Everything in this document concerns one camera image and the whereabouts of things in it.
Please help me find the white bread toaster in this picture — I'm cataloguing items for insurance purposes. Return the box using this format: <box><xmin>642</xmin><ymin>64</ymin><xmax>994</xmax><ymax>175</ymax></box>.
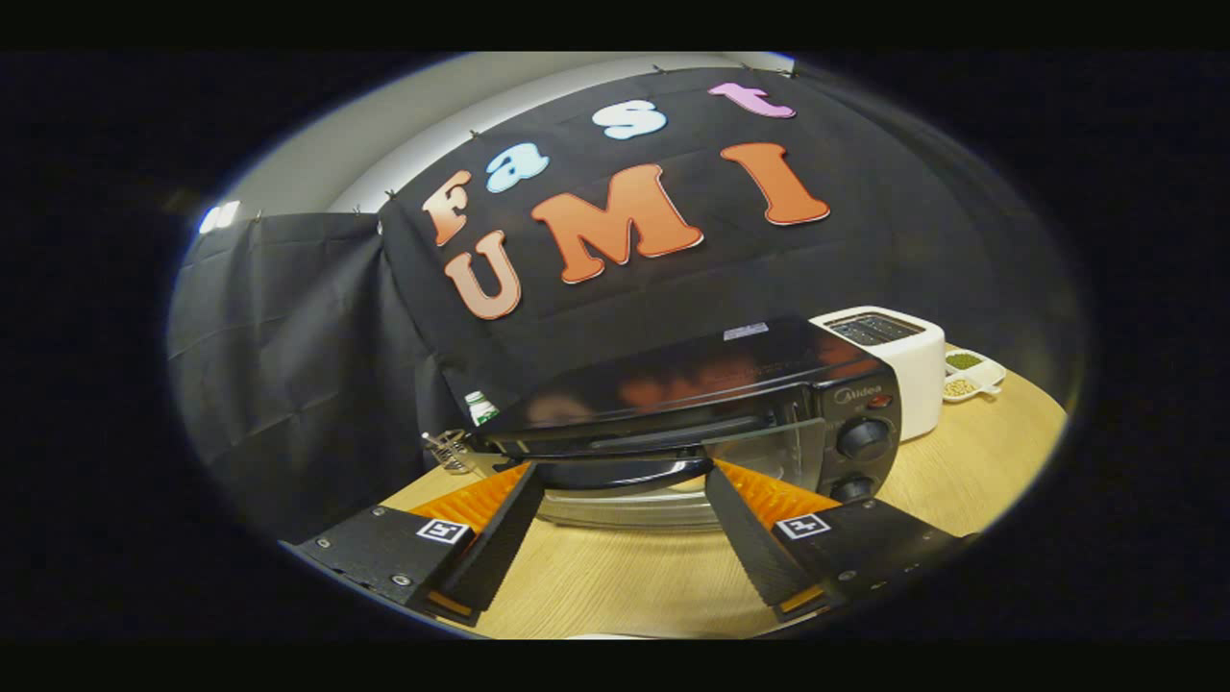
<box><xmin>809</xmin><ymin>306</ymin><xmax>948</xmax><ymax>444</ymax></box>

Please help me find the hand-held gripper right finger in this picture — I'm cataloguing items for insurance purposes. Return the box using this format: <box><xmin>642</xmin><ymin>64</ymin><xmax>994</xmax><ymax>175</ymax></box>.
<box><xmin>703</xmin><ymin>457</ymin><xmax>969</xmax><ymax>622</ymax></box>

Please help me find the white divided snack dish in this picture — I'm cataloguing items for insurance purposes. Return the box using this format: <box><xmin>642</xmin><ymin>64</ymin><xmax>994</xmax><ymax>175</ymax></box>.
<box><xmin>942</xmin><ymin>348</ymin><xmax>1008</xmax><ymax>404</ymax></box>

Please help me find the small clear glass cup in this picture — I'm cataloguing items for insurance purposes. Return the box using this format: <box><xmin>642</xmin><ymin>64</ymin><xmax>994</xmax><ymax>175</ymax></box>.
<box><xmin>421</xmin><ymin>429</ymin><xmax>479</xmax><ymax>476</ymax></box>

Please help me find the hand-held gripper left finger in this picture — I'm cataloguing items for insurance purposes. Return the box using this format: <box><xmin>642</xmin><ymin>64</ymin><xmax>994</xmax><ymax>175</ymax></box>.
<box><xmin>296</xmin><ymin>461</ymin><xmax>547</xmax><ymax>628</ymax></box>

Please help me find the black toaster oven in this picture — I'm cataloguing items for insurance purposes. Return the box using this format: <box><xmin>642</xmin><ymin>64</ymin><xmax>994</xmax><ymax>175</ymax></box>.
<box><xmin>468</xmin><ymin>315</ymin><xmax>905</xmax><ymax>531</ymax></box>

